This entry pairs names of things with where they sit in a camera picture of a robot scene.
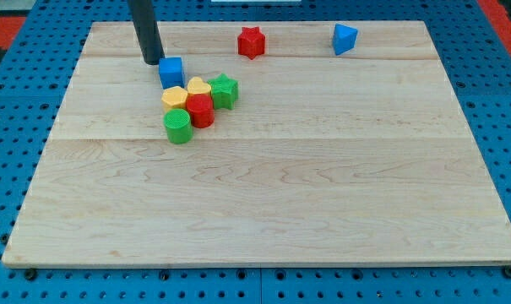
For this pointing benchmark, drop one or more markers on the yellow heart block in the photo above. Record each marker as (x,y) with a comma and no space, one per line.
(197,86)

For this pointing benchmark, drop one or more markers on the green cylinder block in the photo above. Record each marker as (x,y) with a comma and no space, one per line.
(178,126)

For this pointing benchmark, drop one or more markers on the blue triangle block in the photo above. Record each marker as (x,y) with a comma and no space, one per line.
(344,38)

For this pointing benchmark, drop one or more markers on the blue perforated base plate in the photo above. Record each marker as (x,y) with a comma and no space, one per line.
(36,70)

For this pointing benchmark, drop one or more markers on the green star block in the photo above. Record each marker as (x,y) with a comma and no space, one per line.
(224,91)

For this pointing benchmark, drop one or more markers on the light wooden board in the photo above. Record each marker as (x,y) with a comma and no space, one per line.
(359,160)

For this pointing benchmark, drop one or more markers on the blue cube block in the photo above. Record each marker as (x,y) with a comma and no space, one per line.
(171,73)

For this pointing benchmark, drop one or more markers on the red cylinder block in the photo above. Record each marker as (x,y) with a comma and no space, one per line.
(201,110)

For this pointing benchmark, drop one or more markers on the yellow hexagon block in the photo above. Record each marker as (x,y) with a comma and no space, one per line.
(174,98)

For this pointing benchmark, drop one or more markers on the black cylindrical robot arm stick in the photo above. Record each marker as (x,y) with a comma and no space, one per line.
(147,31)

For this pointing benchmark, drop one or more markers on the red star block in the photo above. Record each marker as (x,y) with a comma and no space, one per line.
(251,42)

